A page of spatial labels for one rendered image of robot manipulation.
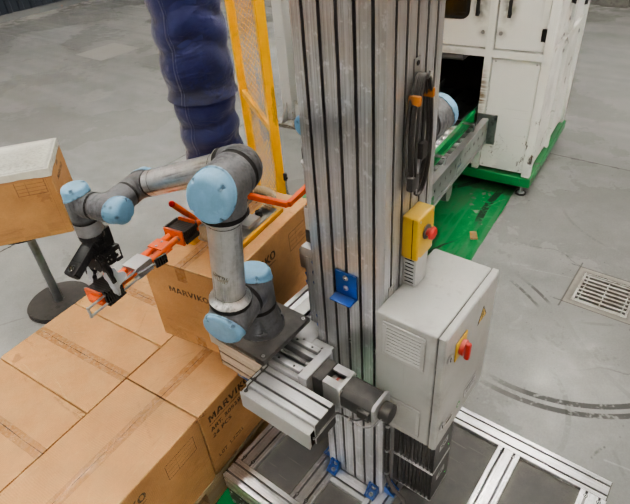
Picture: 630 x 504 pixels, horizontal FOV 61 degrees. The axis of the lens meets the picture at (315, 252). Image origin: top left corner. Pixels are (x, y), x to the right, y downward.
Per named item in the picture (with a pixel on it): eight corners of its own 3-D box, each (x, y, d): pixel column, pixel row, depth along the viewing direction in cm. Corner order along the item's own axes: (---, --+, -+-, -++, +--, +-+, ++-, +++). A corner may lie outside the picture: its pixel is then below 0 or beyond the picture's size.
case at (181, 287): (247, 254, 263) (233, 182, 240) (317, 273, 246) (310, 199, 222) (165, 332, 222) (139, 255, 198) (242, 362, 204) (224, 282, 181)
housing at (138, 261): (140, 263, 177) (136, 252, 174) (155, 268, 174) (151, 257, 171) (124, 275, 172) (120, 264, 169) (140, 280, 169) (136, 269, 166)
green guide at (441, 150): (470, 120, 396) (472, 109, 391) (484, 123, 391) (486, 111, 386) (372, 229, 291) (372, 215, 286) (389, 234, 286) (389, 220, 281)
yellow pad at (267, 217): (263, 206, 220) (261, 196, 217) (283, 211, 216) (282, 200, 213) (213, 251, 197) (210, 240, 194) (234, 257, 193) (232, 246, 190)
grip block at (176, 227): (180, 228, 193) (177, 214, 189) (201, 234, 188) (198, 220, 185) (165, 240, 187) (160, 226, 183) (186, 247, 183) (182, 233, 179)
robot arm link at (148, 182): (266, 125, 130) (130, 161, 154) (245, 144, 122) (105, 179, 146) (284, 167, 135) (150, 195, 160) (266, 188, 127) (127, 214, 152)
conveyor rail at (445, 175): (479, 141, 401) (482, 117, 390) (486, 142, 399) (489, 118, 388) (318, 336, 250) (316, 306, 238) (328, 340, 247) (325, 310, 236)
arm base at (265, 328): (294, 319, 169) (291, 296, 163) (262, 349, 160) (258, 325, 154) (259, 302, 177) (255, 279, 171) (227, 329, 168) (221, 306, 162)
